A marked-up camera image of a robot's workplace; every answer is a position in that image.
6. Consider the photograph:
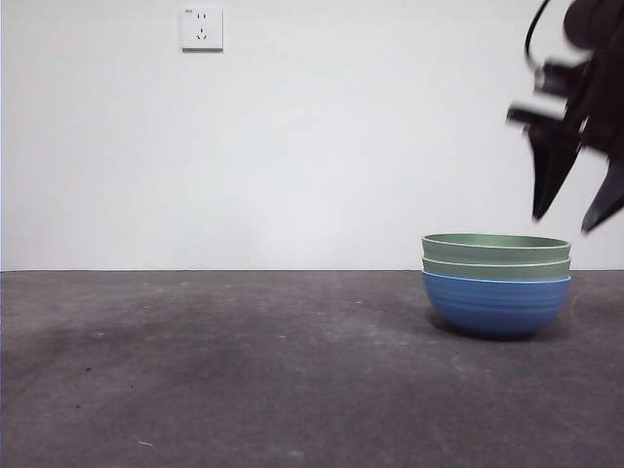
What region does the pale green ribbed bowl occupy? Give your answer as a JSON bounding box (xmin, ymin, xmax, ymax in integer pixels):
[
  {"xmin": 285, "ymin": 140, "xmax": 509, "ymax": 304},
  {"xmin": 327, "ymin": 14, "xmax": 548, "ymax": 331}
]
[
  {"xmin": 420, "ymin": 232, "xmax": 572, "ymax": 267},
  {"xmin": 421, "ymin": 255, "xmax": 572, "ymax": 283}
]

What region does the blue ribbed bowl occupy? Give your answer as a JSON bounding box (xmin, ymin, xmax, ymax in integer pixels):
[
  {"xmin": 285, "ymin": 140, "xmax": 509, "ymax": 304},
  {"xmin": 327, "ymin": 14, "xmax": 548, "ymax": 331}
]
[{"xmin": 421, "ymin": 270, "xmax": 572, "ymax": 340}]

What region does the pale grey camera box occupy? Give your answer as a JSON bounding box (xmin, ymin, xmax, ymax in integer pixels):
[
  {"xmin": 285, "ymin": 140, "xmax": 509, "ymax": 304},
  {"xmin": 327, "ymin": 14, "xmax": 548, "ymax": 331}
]
[{"xmin": 533, "ymin": 60, "xmax": 576, "ymax": 95}]

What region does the black cable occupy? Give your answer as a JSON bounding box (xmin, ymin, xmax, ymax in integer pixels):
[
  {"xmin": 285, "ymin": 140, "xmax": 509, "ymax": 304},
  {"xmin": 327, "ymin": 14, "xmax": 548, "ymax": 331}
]
[{"xmin": 524, "ymin": 0, "xmax": 555, "ymax": 69}]

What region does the white wall socket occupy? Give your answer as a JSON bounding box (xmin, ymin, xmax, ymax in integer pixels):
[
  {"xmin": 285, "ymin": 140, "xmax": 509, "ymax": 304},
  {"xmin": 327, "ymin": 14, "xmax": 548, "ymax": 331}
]
[{"xmin": 181, "ymin": 6, "xmax": 225, "ymax": 53}]

